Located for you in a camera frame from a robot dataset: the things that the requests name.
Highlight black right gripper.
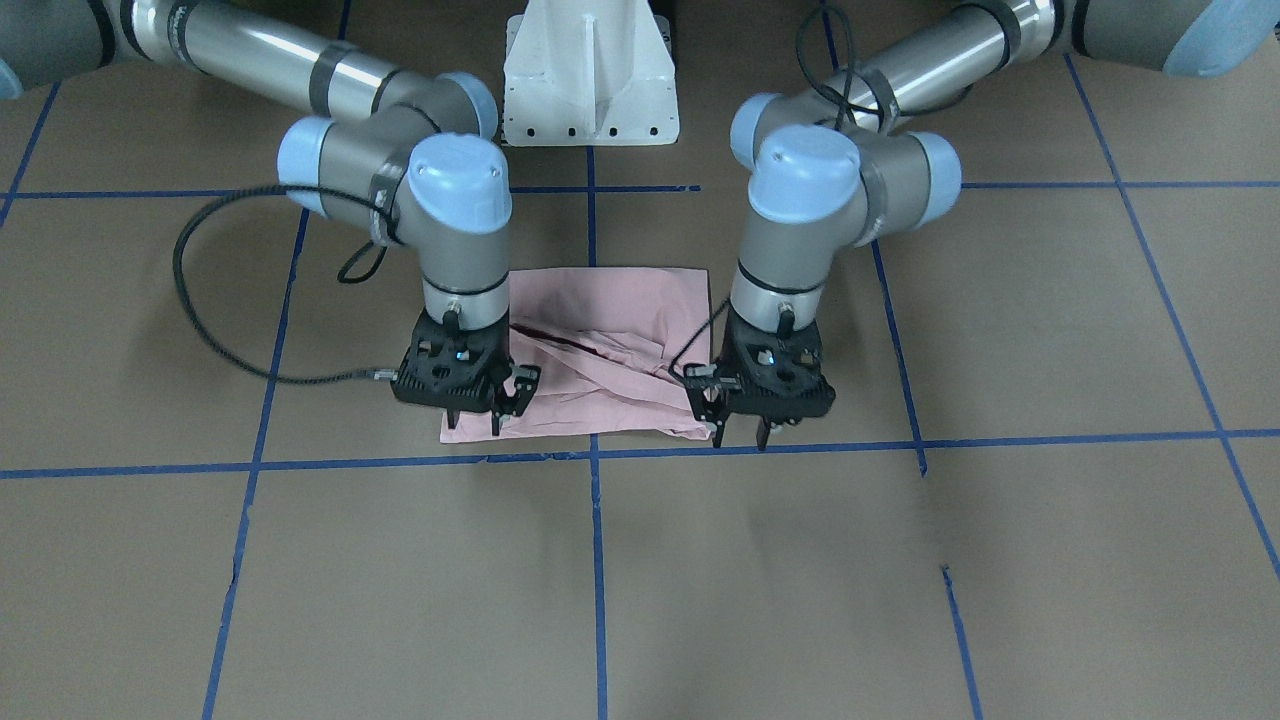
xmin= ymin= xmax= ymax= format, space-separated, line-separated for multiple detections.
xmin=390 ymin=313 xmax=541 ymax=437

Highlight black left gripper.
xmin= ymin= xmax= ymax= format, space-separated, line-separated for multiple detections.
xmin=684 ymin=309 xmax=836 ymax=451

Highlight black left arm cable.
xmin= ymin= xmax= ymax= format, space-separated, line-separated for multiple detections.
xmin=668 ymin=5 xmax=977 ymax=380

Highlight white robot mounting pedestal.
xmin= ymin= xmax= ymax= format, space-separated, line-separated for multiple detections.
xmin=500 ymin=1 xmax=681 ymax=147

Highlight pink Snoopy t-shirt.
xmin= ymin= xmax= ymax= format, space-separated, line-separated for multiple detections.
xmin=440 ymin=266 xmax=710 ymax=445

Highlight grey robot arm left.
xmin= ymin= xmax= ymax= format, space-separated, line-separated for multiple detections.
xmin=669 ymin=1 xmax=1279 ymax=450

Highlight black braided cable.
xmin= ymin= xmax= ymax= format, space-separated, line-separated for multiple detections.
xmin=172 ymin=184 xmax=401 ymax=386

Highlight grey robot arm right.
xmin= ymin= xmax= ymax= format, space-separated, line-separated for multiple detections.
xmin=3 ymin=1 xmax=540 ymax=434

